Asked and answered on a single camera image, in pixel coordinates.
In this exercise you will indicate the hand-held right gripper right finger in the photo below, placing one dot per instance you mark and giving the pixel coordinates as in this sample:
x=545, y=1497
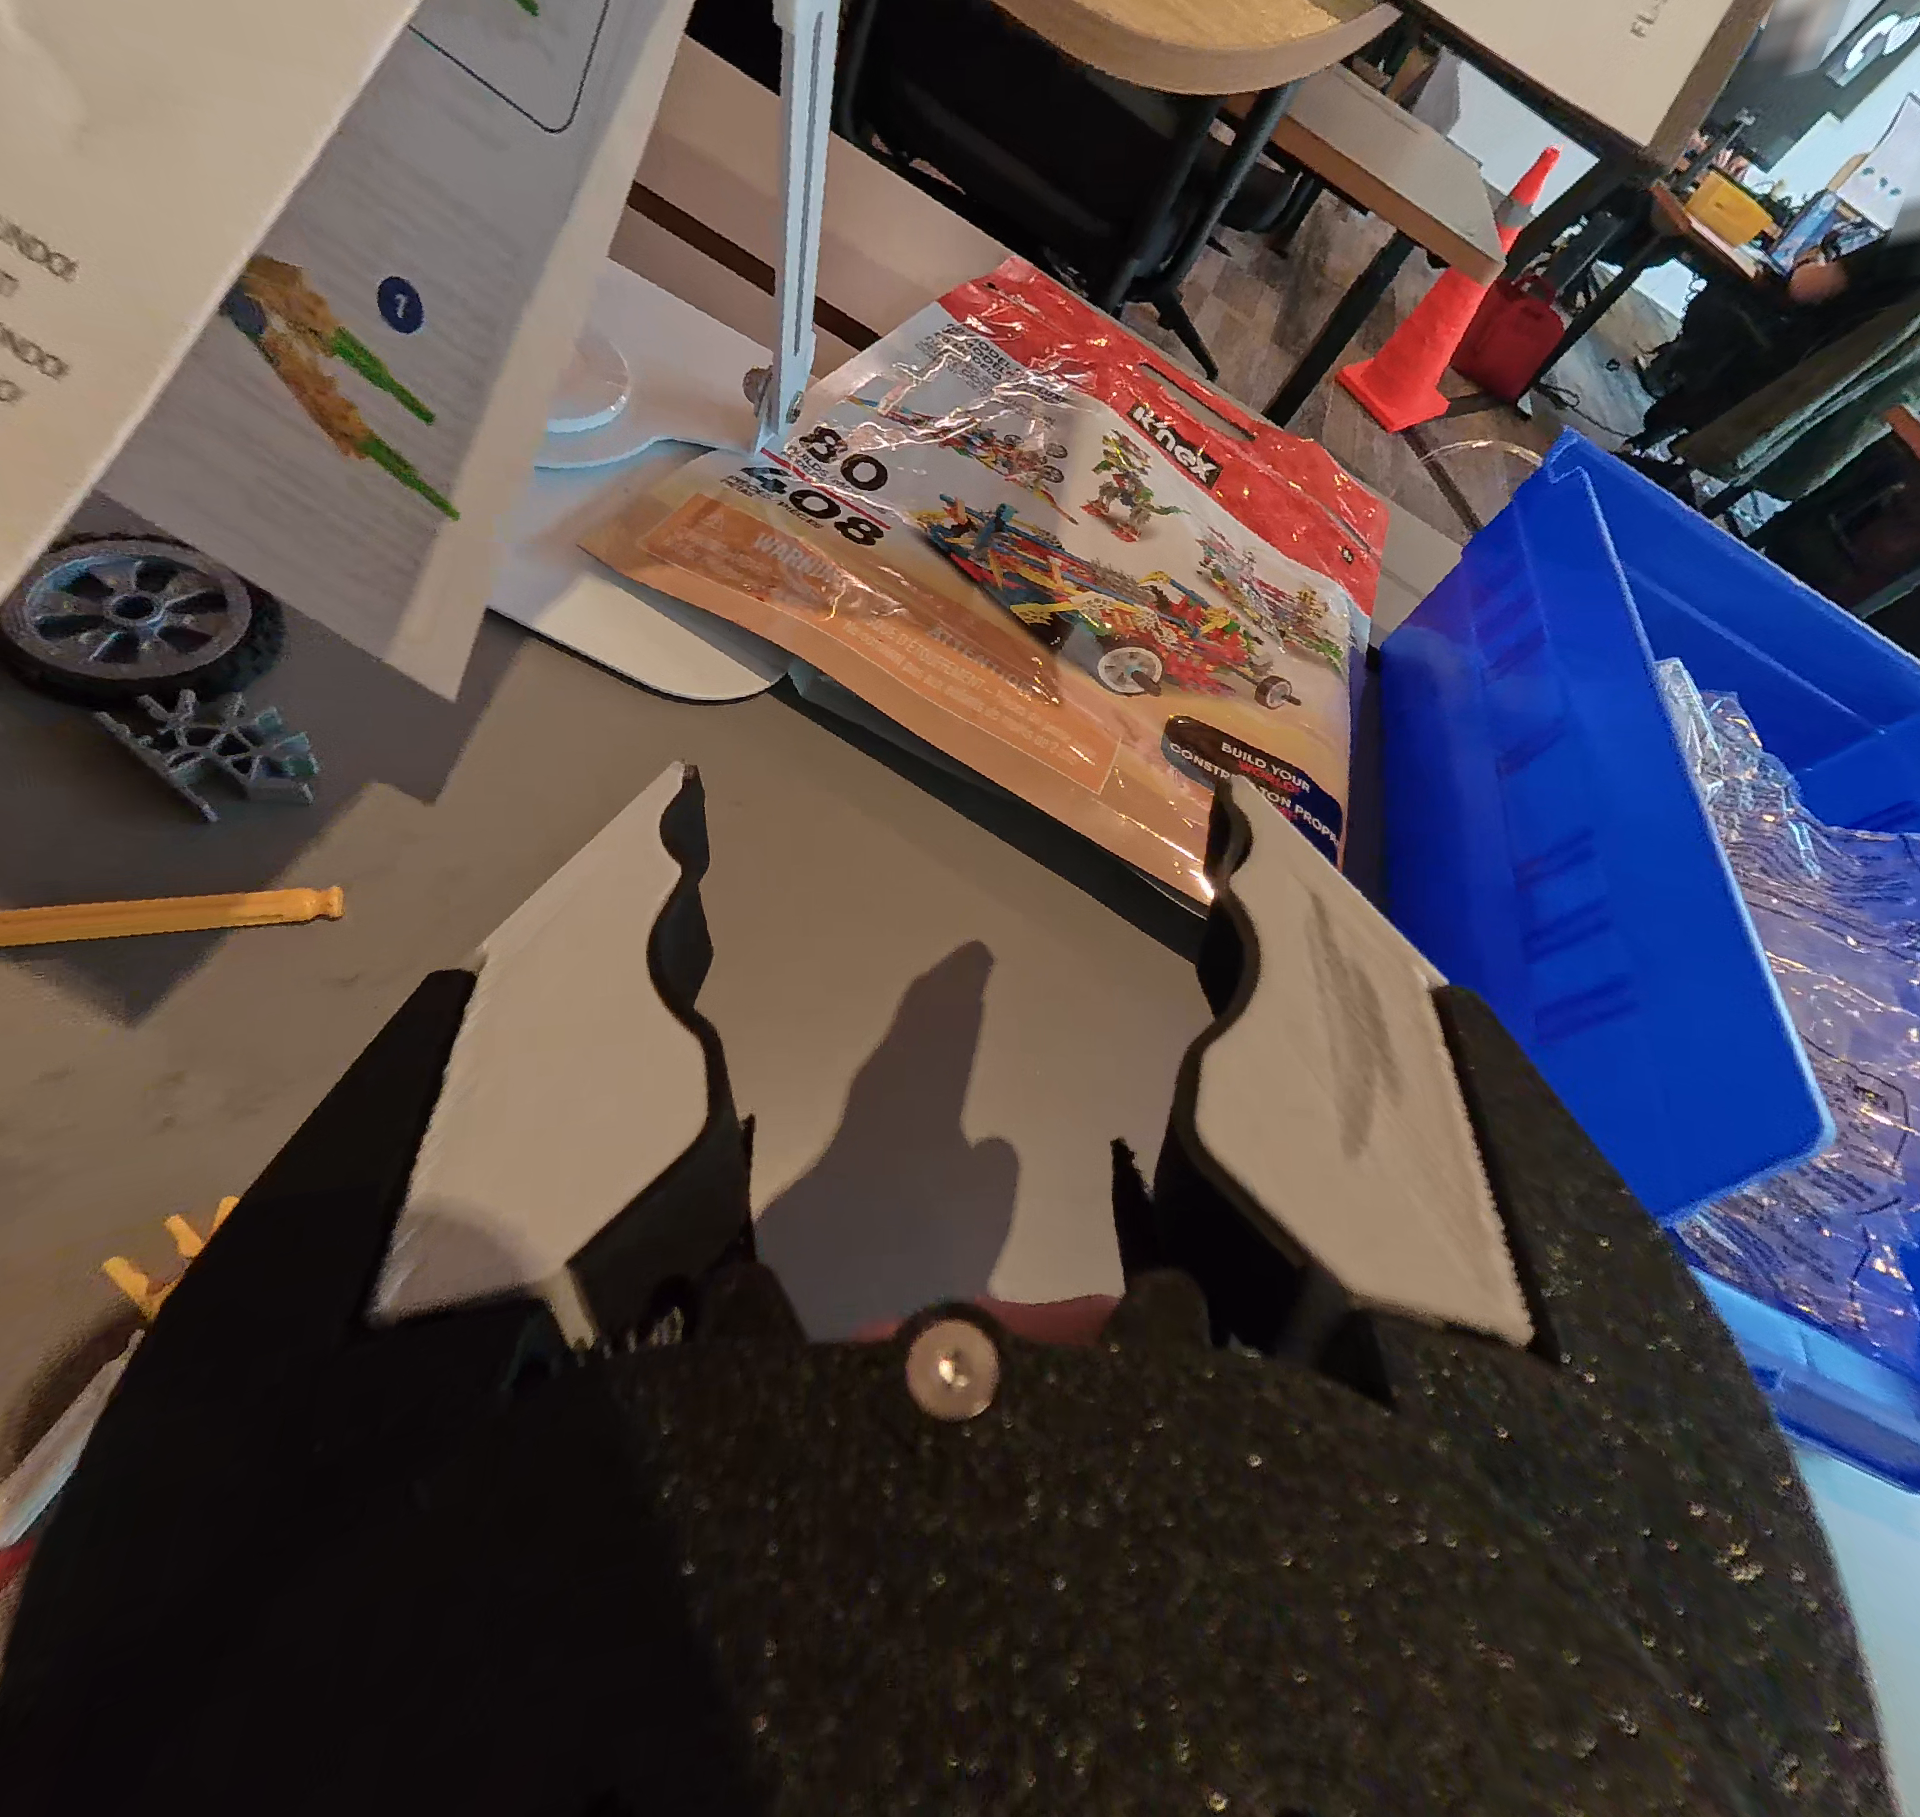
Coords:
x=1335, y=1097

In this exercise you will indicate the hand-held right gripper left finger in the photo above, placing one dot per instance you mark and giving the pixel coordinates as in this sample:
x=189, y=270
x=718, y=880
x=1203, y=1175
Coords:
x=556, y=1082

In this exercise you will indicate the yellow half-round connector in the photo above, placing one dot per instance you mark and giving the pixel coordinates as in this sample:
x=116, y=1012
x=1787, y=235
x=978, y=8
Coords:
x=151, y=1265

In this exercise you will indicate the blue plastic bin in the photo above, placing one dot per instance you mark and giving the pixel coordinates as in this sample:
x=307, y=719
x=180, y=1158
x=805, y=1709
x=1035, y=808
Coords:
x=1562, y=828

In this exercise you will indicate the long yellow rod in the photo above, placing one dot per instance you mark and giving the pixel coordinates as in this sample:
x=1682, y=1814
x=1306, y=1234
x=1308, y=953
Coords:
x=165, y=917

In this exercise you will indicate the grey spoked connector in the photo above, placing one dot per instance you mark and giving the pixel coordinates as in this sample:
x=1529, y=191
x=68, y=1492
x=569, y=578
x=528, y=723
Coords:
x=204, y=753

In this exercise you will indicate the toy wheel with black tyre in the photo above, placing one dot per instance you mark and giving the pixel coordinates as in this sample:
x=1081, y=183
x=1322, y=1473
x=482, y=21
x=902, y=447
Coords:
x=136, y=614

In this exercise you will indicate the printed toy packaging bag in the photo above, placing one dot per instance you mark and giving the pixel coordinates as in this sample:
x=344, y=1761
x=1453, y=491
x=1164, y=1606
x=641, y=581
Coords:
x=1052, y=528

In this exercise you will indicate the orange traffic cone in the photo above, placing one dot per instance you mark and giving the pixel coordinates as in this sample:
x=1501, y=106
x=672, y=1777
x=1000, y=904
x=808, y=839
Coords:
x=1440, y=332

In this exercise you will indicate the red canister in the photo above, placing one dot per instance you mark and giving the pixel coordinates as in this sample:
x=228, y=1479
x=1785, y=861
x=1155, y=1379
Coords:
x=1523, y=332

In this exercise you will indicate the grey office desk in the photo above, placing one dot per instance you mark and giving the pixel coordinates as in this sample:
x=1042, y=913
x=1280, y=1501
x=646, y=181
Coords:
x=1396, y=168

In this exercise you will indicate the toy instruction booklet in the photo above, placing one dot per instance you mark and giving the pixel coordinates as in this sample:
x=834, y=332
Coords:
x=226, y=122

